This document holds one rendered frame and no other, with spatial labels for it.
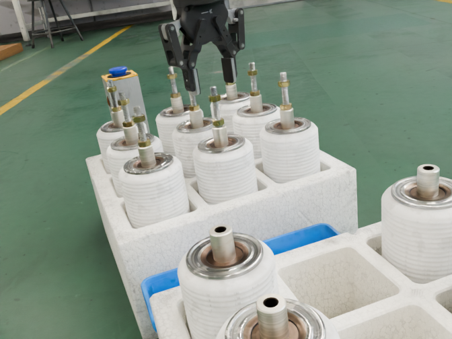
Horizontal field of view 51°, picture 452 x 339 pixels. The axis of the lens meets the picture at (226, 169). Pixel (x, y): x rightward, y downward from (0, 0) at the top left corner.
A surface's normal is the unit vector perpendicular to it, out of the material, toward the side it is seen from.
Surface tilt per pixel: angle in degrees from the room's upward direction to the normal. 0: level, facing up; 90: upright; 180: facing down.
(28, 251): 0
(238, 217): 90
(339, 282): 90
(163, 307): 0
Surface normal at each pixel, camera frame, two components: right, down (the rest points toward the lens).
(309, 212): 0.37, 0.33
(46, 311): -0.14, -0.91
